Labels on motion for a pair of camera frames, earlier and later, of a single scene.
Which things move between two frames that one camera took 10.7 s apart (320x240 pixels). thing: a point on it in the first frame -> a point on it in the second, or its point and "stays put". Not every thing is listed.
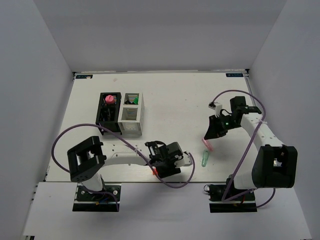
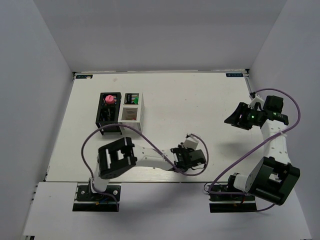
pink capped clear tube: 109,99 stays put
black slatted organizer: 108,114 stays put
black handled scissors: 107,114 stays put
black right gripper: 214,130 -> 234,119
